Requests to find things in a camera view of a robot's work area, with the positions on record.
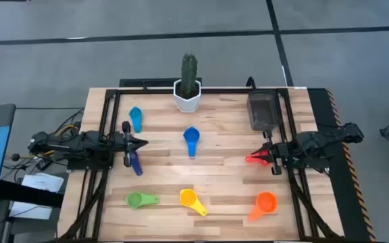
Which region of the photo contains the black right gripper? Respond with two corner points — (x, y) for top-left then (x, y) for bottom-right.
(250, 130), (296, 176)

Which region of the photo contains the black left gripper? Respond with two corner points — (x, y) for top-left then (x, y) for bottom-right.
(111, 120), (149, 168)

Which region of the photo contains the red measuring cup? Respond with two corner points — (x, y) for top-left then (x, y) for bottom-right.
(244, 150), (271, 167)

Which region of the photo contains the small dark blue measuring cup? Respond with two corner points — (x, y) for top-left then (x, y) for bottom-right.
(129, 151), (144, 177)

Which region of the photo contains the cyan measuring cup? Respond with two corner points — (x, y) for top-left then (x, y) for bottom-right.
(129, 106), (143, 134)

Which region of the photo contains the orange measuring cup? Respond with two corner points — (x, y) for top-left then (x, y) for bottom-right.
(248, 191), (278, 223)

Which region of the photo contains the green measuring cup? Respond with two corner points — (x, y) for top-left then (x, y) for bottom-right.
(125, 191), (161, 211)

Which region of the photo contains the yellow measuring cup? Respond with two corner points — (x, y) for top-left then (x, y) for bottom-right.
(179, 188), (209, 217)

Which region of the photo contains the dark grey rectangular basket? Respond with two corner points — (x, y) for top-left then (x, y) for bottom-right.
(247, 91), (281, 132)

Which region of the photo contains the white hexagonal plant pot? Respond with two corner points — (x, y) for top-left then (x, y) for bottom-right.
(173, 78), (203, 113)

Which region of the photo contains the green cactus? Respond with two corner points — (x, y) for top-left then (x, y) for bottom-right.
(180, 53), (199, 99)

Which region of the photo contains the small black device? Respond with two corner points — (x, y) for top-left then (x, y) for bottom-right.
(35, 157), (53, 171)

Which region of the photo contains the white printed paper sheet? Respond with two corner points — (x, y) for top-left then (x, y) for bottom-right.
(21, 172), (66, 193)

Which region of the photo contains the black mat with hazard stripes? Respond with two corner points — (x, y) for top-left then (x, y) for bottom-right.
(307, 87), (378, 242)

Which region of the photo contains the white blank paper sheet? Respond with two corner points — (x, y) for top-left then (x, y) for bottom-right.
(8, 201), (53, 221)

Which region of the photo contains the yellow cable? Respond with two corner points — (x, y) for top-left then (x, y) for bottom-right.
(22, 124), (80, 159)

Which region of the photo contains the black aluminium table frame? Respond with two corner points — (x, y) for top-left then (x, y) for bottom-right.
(57, 86), (346, 242)

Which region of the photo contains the thin black floor cable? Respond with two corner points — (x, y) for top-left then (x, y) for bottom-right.
(15, 107), (84, 111)

